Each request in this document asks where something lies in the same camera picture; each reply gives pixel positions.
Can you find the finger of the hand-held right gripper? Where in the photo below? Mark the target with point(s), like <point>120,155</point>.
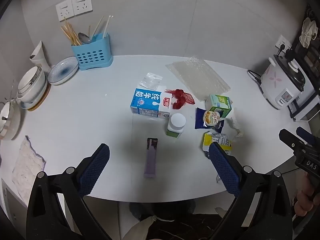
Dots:
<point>287,136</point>
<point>303,132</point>

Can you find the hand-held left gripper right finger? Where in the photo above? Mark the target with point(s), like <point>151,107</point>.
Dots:
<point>223,167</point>

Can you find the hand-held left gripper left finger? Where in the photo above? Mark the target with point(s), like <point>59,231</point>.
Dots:
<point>96,170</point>

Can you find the yellow and white packet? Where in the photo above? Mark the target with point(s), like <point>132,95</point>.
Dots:
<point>220,138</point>

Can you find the white tissue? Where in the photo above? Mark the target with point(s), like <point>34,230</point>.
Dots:
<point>237,126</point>

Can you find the dark blue snack packet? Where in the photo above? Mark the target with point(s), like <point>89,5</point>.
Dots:
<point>201,118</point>

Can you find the purple stick packet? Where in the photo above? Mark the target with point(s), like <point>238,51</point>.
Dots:
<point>150,162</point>

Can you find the white bottle with green label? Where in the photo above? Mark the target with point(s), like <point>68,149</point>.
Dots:
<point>177,122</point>

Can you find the green and white small carton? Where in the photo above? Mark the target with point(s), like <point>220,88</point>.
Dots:
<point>220,102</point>

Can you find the red mesh net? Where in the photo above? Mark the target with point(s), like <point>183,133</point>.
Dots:
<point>180,96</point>

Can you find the blue and white milk carton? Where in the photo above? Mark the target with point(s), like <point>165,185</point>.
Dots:
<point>146,100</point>

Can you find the clear plastic bag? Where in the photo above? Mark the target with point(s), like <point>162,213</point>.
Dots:
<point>150,81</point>

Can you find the person's right hand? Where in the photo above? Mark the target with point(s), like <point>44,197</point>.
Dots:
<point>302,202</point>

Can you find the white box with dark trim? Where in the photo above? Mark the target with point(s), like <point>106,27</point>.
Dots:
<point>306,97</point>

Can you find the white floral rice cooker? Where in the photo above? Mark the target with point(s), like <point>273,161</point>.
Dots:
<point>275,82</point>

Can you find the white cloth with purple edge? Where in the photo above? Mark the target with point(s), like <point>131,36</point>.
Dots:
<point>27,165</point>

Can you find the dark rack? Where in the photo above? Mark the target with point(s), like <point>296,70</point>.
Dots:
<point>310,55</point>

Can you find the round wooden coaster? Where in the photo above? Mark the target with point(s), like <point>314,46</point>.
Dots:
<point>45,97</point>

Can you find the clear bubble wrap sheet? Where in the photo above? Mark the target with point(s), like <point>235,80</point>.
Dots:
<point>197,77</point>

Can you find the white bowl with blue pattern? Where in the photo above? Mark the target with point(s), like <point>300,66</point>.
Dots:
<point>31,100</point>

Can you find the glass pot lid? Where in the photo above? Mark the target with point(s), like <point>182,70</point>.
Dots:
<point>8,120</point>

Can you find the hanging white cloth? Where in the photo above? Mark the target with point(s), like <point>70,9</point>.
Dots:
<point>308,31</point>

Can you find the blue patterned plate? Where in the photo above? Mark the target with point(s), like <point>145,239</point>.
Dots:
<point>62,71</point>

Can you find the blue perforated utensil holder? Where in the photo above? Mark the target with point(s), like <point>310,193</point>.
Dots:
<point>92,53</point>

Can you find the white angular vase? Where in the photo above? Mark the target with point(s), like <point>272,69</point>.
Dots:
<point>38,56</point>

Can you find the metal spoon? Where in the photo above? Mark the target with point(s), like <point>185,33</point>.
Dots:
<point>83,38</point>

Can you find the white chopstick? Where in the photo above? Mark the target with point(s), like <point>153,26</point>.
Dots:
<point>107,26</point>
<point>97,27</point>

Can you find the white wall socket with plug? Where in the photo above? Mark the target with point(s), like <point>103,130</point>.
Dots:
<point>283,41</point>

